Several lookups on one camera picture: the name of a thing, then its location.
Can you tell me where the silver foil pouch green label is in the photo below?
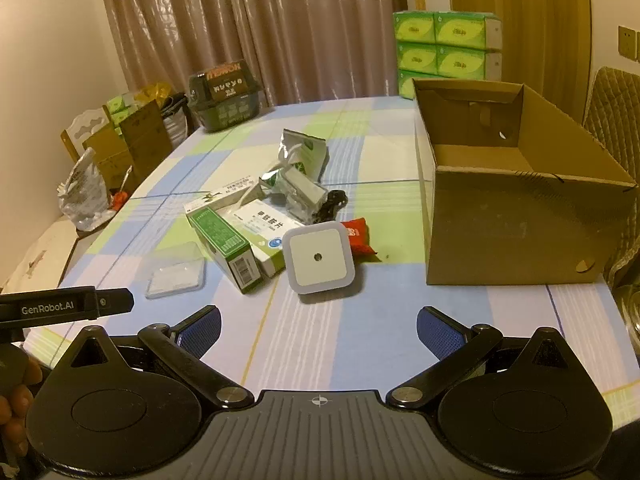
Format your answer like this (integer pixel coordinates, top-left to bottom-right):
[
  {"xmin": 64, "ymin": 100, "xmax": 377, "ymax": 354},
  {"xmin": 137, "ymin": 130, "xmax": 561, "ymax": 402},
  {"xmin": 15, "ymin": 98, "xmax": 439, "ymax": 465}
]
[{"xmin": 278, "ymin": 128, "xmax": 329, "ymax": 183}]

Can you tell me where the white carved chair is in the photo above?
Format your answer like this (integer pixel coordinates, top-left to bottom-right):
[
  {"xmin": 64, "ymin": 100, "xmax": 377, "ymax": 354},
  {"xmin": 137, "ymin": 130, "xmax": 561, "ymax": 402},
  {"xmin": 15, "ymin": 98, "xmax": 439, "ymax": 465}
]
[{"xmin": 60, "ymin": 109, "xmax": 113, "ymax": 161}]

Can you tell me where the small brown storage carton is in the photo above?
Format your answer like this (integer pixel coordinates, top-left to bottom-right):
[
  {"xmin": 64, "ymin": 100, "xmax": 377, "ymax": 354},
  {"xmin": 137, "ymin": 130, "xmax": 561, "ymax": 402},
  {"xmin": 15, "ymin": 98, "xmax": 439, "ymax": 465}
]
[{"xmin": 82, "ymin": 127, "xmax": 136, "ymax": 196}]

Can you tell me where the person's left hand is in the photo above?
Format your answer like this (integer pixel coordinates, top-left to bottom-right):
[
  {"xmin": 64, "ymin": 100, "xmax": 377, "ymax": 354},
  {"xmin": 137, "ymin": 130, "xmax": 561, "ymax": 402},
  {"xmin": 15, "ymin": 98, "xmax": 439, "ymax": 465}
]
[{"xmin": 0, "ymin": 356, "xmax": 44, "ymax": 460}]

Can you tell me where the crinkled silver plastic bag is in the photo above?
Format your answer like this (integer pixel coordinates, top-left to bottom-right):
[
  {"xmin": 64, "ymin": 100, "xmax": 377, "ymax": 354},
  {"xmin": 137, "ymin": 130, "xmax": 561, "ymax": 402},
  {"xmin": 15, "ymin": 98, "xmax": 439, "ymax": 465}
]
[{"xmin": 57, "ymin": 147, "xmax": 115, "ymax": 232}]

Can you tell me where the white and blue medicine box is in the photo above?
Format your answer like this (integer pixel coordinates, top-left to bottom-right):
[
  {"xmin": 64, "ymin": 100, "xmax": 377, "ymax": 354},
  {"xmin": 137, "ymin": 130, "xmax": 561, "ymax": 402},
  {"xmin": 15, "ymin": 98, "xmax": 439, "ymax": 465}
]
[{"xmin": 220, "ymin": 199, "xmax": 306, "ymax": 278}]

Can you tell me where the black cable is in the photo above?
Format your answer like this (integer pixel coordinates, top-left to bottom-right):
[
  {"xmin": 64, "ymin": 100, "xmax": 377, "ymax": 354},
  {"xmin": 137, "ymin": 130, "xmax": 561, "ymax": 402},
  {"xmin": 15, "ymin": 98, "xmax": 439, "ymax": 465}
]
[{"xmin": 309, "ymin": 188, "xmax": 349, "ymax": 224}]

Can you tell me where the clear plastic case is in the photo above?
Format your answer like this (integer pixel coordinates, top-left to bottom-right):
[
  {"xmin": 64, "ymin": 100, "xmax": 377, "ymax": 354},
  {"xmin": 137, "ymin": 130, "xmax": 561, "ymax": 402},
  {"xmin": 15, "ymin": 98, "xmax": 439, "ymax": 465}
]
[{"xmin": 137, "ymin": 241, "xmax": 206, "ymax": 301}]

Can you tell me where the dark green food container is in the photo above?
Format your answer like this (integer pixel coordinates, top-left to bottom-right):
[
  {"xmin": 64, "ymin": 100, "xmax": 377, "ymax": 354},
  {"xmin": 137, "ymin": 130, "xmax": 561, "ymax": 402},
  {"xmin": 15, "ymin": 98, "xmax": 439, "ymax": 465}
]
[{"xmin": 187, "ymin": 62, "xmax": 266, "ymax": 133}]

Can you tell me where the clear plastic wrapper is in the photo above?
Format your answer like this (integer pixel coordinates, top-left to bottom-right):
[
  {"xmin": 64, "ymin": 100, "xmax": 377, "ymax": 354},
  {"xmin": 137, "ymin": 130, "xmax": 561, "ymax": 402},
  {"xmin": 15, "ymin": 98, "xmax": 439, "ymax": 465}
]
[{"xmin": 257, "ymin": 162, "xmax": 329, "ymax": 212}]

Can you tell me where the white ointment box green duck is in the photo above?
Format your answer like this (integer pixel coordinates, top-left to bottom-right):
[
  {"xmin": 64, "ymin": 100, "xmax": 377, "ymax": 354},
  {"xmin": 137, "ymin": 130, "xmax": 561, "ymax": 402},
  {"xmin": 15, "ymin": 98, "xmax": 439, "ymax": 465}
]
[{"xmin": 184, "ymin": 177, "xmax": 266, "ymax": 218}]

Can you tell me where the cardboard box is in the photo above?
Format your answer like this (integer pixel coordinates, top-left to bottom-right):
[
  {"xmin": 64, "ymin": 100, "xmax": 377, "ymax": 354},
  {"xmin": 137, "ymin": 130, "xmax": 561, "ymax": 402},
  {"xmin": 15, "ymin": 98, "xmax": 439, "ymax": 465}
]
[{"xmin": 411, "ymin": 78, "xmax": 639, "ymax": 287}]

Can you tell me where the red snack packet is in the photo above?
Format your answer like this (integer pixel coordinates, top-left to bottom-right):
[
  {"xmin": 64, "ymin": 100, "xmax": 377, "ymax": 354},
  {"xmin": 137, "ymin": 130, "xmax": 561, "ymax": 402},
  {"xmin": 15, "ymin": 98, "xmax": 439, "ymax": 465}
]
[{"xmin": 340, "ymin": 217, "xmax": 379, "ymax": 257}]

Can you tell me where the brown pleated curtain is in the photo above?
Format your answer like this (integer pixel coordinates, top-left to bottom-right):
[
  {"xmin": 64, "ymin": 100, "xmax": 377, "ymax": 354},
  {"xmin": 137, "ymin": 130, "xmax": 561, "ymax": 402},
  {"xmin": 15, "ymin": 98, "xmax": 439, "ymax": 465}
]
[{"xmin": 95, "ymin": 0, "xmax": 408, "ymax": 108}]

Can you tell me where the stack of green tissue packs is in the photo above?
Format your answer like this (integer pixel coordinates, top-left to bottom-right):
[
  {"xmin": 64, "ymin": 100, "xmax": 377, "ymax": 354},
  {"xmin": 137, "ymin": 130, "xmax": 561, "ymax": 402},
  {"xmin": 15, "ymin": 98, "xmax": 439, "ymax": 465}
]
[{"xmin": 392, "ymin": 10, "xmax": 503, "ymax": 98}]

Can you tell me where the orange handled screwdriver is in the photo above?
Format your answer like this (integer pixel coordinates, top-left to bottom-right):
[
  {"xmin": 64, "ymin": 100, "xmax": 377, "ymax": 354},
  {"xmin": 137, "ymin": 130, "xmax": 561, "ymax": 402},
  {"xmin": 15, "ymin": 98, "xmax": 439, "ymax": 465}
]
[{"xmin": 111, "ymin": 165, "xmax": 134, "ymax": 211}]

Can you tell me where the golden curtain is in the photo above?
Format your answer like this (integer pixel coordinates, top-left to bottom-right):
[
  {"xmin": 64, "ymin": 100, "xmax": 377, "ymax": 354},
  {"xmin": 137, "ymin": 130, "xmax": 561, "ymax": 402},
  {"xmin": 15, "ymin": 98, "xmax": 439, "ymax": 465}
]
[{"xmin": 446, "ymin": 0, "xmax": 593, "ymax": 121}]

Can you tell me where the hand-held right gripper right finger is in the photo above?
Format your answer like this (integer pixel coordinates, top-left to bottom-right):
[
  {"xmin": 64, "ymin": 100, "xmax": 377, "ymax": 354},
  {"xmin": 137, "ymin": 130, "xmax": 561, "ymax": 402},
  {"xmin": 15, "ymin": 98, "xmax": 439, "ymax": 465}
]
[{"xmin": 386, "ymin": 306, "xmax": 588, "ymax": 409}]

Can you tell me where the quilted chair cover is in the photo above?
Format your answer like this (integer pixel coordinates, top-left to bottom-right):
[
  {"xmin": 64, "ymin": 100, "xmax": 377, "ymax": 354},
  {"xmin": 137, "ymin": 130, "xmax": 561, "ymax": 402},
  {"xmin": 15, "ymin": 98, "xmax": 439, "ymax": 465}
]
[{"xmin": 582, "ymin": 66, "xmax": 640, "ymax": 281}]

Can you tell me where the green medicine box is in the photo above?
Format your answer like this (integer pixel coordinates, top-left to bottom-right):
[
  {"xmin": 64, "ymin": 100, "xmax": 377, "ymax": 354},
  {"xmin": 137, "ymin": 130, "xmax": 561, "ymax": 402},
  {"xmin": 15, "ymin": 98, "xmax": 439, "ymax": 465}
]
[{"xmin": 186, "ymin": 205, "xmax": 267, "ymax": 295}]

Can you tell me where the yellow plastic bag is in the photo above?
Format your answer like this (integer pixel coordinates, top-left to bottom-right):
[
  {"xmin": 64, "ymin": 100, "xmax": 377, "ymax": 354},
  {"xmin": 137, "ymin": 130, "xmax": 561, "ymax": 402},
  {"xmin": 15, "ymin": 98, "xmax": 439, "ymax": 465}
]
[{"xmin": 132, "ymin": 84, "xmax": 173, "ymax": 109}]

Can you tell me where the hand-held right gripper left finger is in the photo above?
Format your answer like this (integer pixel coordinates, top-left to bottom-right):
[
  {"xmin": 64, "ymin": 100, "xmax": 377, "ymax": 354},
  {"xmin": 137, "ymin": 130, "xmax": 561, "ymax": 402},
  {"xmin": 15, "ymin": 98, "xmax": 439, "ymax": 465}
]
[{"xmin": 52, "ymin": 306, "xmax": 256, "ymax": 408}]

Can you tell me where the large brown storage carton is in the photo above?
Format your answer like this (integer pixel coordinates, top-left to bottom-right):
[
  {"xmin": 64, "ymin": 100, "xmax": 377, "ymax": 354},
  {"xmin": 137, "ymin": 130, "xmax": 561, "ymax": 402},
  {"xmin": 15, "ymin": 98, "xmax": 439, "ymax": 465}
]
[{"xmin": 102, "ymin": 99, "xmax": 173, "ymax": 188}]

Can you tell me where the white square night light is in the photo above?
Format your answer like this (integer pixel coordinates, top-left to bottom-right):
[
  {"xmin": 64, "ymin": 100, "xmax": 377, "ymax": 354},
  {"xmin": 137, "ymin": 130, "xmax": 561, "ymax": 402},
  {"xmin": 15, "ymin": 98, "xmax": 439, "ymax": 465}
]
[{"xmin": 282, "ymin": 222, "xmax": 357, "ymax": 300}]

